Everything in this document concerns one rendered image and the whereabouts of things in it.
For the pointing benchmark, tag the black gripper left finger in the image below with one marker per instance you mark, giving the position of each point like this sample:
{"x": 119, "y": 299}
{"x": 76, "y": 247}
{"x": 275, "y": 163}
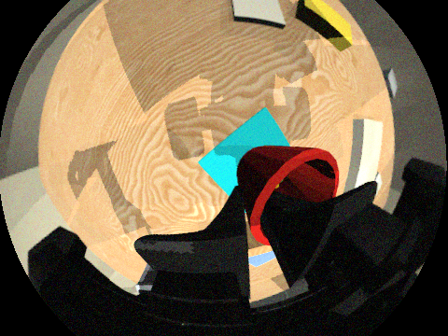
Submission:
{"x": 220, "y": 248}

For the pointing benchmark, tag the dark red cup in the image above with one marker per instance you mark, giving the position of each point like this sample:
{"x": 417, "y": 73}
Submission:
{"x": 310, "y": 174}

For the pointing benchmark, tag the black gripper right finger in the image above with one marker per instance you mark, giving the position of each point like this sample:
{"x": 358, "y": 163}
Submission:
{"x": 297, "y": 230}

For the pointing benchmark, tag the yellow block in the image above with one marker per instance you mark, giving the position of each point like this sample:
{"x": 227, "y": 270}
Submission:
{"x": 321, "y": 18}

